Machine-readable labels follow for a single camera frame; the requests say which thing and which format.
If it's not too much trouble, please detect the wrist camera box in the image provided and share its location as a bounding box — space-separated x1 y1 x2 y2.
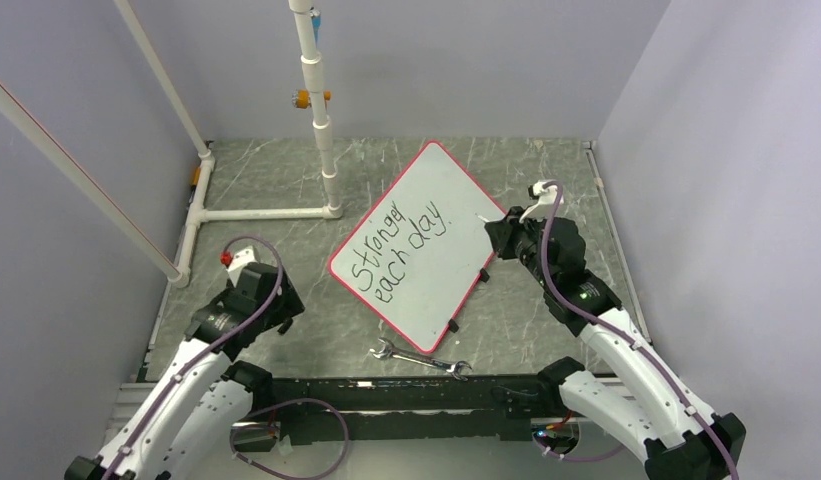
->
519 180 563 224
220 245 259 286

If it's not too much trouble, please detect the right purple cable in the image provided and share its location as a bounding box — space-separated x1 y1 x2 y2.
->
539 180 741 480

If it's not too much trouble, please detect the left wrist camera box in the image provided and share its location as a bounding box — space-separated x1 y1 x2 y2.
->
220 245 259 286

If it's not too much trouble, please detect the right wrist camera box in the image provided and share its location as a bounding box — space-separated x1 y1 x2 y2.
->
519 180 563 224

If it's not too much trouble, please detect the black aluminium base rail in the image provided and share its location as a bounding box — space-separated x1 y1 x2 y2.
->
108 374 693 458

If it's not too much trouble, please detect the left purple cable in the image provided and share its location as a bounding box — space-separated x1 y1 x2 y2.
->
98 236 351 480

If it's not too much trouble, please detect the purple cable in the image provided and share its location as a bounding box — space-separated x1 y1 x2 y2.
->
98 236 351 480
539 180 741 480

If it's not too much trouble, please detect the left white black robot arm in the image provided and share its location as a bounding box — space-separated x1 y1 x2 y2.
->
64 260 305 479

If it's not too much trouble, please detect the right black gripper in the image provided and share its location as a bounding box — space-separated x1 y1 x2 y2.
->
486 205 556 289

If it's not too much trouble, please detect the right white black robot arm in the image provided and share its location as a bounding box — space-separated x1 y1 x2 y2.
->
484 207 746 479

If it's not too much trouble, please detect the silver double ended wrench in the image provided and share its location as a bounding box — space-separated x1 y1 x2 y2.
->
369 337 473 381

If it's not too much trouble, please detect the red framed whiteboard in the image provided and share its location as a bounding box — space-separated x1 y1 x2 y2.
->
328 141 506 353

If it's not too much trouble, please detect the white pvc pipe frame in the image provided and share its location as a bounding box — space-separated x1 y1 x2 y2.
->
0 0 344 290

